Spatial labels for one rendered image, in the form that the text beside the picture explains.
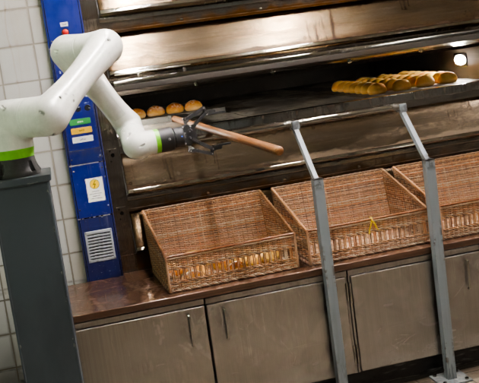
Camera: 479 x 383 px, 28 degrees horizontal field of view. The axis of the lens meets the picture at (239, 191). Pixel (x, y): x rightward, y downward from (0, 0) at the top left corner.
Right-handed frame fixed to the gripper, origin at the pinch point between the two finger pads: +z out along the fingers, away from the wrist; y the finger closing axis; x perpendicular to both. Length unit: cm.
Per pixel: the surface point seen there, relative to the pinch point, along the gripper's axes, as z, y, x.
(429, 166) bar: 80, 32, 9
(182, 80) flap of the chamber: -2.7, -21.2, -39.6
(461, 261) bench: 91, 75, 2
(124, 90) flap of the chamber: -28, -22, -41
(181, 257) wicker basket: -24, 48, -9
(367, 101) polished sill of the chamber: 85, 4, -49
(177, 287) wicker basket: -28, 59, -11
